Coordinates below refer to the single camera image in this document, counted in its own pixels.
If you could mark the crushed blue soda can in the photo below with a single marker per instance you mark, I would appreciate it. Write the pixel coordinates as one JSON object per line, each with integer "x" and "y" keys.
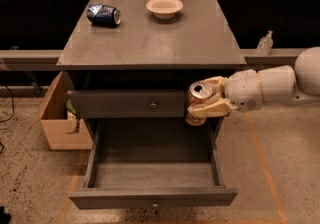
{"x": 103, "y": 14}

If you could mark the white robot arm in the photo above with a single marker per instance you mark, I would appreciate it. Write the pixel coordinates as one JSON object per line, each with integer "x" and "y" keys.
{"x": 289, "y": 85}

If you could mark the white paper bowl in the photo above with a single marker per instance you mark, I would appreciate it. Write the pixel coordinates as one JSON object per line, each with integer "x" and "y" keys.
{"x": 164, "y": 9}

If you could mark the orange soda can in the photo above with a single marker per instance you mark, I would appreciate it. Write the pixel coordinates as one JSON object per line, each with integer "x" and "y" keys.
{"x": 198, "y": 93}

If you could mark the clear hand sanitizer bottle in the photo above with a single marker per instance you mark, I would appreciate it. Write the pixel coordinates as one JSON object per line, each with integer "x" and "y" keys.
{"x": 265, "y": 44}

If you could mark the open grey middle drawer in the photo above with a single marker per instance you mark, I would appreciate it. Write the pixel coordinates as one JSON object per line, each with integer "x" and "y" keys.
{"x": 150, "y": 163}

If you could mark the closed grey top drawer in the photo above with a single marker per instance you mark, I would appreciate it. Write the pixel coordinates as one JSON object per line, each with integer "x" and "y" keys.
{"x": 130, "y": 103}

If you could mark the grey metal railing shelf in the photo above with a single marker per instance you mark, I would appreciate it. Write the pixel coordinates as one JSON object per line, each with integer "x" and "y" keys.
{"x": 58, "y": 60}

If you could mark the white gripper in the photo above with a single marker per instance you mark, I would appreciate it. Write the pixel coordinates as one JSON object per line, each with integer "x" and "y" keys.
{"x": 242, "y": 90}

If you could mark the open cardboard box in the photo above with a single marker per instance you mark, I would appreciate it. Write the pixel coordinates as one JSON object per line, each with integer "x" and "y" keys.
{"x": 61, "y": 132}

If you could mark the grey wooden drawer cabinet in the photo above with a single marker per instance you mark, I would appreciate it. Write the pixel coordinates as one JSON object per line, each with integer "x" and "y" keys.
{"x": 200, "y": 27}

